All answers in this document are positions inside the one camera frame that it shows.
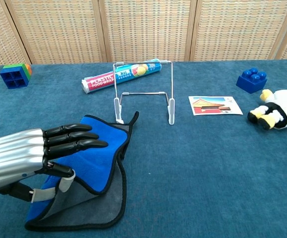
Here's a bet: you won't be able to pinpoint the palace photo postcard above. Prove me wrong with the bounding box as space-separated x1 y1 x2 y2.
188 96 244 116

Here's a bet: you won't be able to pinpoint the woven rattan folding screen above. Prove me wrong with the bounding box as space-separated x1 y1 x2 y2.
0 0 287 67

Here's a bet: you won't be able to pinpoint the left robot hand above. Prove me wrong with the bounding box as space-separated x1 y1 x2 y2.
0 123 109 203

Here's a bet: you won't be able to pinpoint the silver wire rack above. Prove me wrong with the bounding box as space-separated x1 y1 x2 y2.
112 59 176 125

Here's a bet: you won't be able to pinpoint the stacked blue green orange blocks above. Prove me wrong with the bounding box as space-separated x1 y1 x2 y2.
0 63 32 90

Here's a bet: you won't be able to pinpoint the plastic food wrap roll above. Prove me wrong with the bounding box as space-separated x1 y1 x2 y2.
80 58 163 94

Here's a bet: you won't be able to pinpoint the teal table mat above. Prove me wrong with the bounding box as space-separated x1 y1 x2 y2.
0 59 287 238

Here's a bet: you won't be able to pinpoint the black white plush penguin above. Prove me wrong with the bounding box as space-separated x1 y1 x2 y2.
247 89 287 131

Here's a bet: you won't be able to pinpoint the blue grey microfibre cloth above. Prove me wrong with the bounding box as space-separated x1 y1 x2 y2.
24 111 140 233

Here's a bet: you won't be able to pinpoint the blue toy brick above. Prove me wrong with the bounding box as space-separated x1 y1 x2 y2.
235 67 268 94

